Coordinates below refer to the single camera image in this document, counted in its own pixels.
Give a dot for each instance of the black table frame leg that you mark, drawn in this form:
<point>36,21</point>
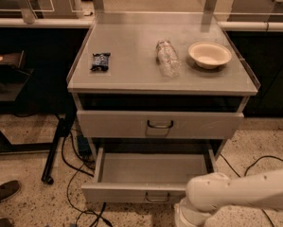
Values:
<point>63,129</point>

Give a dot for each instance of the black side shelf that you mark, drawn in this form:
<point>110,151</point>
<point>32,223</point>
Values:
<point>13,75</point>

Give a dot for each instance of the dark blue snack packet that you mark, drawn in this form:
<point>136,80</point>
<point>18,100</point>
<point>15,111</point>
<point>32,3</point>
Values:
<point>100,62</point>

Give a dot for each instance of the grey drawer cabinet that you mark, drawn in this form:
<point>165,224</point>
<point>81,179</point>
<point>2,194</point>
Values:
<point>134,81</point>

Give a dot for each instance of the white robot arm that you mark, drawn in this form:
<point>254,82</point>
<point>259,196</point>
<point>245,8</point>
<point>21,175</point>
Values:
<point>206,194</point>

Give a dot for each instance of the grey drawer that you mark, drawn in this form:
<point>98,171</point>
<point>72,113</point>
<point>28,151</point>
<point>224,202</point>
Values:
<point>146,178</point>
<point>172,125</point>

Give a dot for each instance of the white paper bowl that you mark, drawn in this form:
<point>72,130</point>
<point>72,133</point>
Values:
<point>209,55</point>

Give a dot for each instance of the white horizontal rail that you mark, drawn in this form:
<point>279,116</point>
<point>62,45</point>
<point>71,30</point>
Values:
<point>68,23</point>

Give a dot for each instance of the dark shoe lower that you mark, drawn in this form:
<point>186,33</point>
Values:
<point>6,222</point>

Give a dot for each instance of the clear plastic bottle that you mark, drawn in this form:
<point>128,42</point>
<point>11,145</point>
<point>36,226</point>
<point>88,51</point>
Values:
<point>168,59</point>

